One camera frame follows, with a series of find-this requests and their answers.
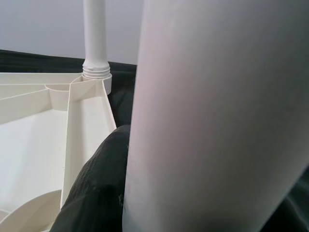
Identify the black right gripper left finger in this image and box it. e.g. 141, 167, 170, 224
49, 124, 132, 232

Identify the white plastic table top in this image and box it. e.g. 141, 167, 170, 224
0, 72, 118, 232

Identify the black tablecloth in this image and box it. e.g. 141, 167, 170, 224
0, 49, 139, 129

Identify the white plastic table leg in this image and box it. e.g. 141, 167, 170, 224
122, 0, 309, 232
81, 0, 112, 80

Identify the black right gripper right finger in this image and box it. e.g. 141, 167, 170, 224
267, 168, 309, 232

